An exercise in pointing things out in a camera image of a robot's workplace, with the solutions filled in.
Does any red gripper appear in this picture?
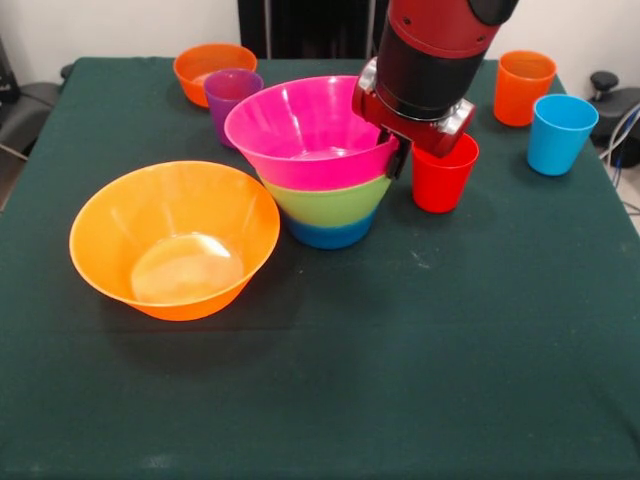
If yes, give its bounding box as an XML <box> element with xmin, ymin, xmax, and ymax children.
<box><xmin>351</xmin><ymin>89</ymin><xmax>465</xmax><ymax>180</ymax></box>

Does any green bowl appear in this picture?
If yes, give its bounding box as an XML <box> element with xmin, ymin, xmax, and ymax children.
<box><xmin>260</xmin><ymin>173</ymin><xmax>393</xmax><ymax>229</ymax></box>

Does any large pink bowl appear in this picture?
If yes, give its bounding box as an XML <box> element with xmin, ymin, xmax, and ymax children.
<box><xmin>223</xmin><ymin>75</ymin><xmax>401</xmax><ymax>192</ymax></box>

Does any blue bowl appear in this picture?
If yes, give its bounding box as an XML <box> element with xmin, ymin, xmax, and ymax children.
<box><xmin>284</xmin><ymin>209</ymin><xmax>379</xmax><ymax>250</ymax></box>

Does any purple cup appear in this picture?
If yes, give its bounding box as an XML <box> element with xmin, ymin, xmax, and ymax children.
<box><xmin>203</xmin><ymin>68</ymin><xmax>265</xmax><ymax>150</ymax></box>

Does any large orange bowl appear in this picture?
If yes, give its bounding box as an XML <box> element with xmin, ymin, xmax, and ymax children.
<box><xmin>68</xmin><ymin>159</ymin><xmax>281</xmax><ymax>322</ymax></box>

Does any red cup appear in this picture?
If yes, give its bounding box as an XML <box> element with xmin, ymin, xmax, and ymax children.
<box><xmin>411</xmin><ymin>132</ymin><xmax>480</xmax><ymax>215</ymax></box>

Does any orange cup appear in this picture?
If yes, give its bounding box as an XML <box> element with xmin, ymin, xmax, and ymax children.
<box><xmin>493</xmin><ymin>49</ymin><xmax>558</xmax><ymax>128</ymax></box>

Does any blue cup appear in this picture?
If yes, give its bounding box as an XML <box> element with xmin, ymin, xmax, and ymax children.
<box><xmin>526</xmin><ymin>94</ymin><xmax>600</xmax><ymax>177</ymax></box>

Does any small dark orange bowl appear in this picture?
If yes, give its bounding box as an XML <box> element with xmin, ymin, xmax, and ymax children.
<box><xmin>173</xmin><ymin>42</ymin><xmax>259</xmax><ymax>109</ymax></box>

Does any dark green table cloth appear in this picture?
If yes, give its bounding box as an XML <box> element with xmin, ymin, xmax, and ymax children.
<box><xmin>0</xmin><ymin>55</ymin><xmax>640</xmax><ymax>480</ymax></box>

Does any black round base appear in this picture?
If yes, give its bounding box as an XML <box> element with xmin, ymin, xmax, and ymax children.
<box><xmin>0</xmin><ymin>82</ymin><xmax>61</xmax><ymax>146</ymax></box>
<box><xmin>592</xmin><ymin>87</ymin><xmax>640</xmax><ymax>169</ymax></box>

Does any black equipment box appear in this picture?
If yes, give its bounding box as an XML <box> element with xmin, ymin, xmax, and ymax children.
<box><xmin>0</xmin><ymin>34</ymin><xmax>21</xmax><ymax>101</ymax></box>

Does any white cable bundle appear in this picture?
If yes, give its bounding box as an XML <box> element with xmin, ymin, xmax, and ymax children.
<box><xmin>598</xmin><ymin>102</ymin><xmax>640</xmax><ymax>171</ymax></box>

